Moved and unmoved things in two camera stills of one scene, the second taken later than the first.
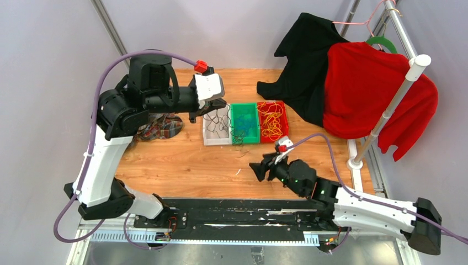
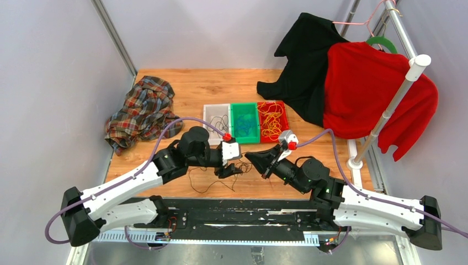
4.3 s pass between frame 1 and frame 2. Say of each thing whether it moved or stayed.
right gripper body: stayed
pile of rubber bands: moved
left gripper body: moved
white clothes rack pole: stayed
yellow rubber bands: stayed
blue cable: stayed
